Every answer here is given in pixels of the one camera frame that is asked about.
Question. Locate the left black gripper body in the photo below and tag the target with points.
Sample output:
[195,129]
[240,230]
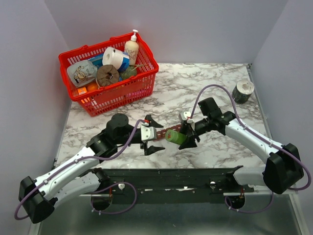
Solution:
[141,142]

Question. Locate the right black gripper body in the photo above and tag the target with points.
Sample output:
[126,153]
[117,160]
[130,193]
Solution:
[191,132]

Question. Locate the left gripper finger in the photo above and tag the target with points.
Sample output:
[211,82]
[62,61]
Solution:
[152,149]
[151,122]

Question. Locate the green pill bottle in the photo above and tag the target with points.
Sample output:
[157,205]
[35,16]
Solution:
[175,137]

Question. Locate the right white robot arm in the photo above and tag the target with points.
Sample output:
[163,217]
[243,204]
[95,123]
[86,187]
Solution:
[282,168]

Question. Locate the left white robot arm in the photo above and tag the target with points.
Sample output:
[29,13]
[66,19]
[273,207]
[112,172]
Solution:
[39,196]

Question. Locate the red plastic shopping basket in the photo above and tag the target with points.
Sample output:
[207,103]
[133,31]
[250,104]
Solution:
[121,93]

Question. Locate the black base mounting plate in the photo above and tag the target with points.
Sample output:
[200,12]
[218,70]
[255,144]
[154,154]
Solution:
[186,175]

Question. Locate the green round vegetable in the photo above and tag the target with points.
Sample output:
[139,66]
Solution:
[129,72]

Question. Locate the camouflage tape roll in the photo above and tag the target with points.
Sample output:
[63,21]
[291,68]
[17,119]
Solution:
[243,91]

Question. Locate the brown paper roll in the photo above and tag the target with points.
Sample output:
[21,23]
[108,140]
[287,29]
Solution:
[107,75]

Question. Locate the orange fruit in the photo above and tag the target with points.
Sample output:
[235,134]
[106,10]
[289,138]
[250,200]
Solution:
[92,86]

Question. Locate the white toilet paper roll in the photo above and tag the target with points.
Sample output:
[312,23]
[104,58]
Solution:
[119,59]

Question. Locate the orange small box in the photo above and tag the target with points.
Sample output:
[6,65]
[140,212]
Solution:
[82,91]

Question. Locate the white lotion pump bottle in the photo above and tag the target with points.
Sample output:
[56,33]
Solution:
[131,48]

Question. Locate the blue package in basket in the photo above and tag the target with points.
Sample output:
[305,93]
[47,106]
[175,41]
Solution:
[97,60]

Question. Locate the white cartoon pouch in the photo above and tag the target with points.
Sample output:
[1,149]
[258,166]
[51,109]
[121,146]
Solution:
[82,73]

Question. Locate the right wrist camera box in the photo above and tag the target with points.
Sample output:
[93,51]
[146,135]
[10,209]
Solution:
[185,117]

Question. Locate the aluminium rail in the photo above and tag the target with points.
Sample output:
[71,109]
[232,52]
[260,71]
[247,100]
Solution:
[93,184]

